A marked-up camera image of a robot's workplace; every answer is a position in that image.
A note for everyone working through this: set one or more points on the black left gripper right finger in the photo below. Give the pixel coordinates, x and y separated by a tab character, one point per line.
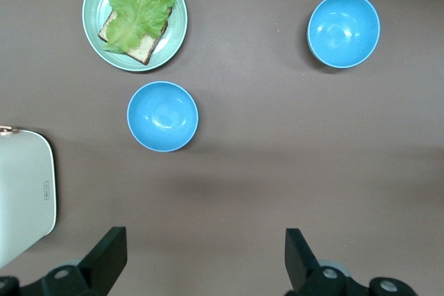
301	261

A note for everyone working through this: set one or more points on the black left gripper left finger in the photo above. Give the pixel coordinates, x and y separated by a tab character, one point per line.
104	258

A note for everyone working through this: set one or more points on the blue bowl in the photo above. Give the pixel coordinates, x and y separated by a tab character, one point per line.
343	30
162	116

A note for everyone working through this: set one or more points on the brown table cover sheet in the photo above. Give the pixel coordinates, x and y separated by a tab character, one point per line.
243	178

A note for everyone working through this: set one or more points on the white toaster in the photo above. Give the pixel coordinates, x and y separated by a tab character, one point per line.
21	188

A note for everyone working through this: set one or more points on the brown crust bread slice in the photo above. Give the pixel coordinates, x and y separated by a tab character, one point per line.
140	51

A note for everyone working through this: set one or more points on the green lettuce leaf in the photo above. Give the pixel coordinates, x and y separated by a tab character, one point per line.
138	11

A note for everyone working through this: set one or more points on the pale green plate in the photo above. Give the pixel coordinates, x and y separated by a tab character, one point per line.
93	8

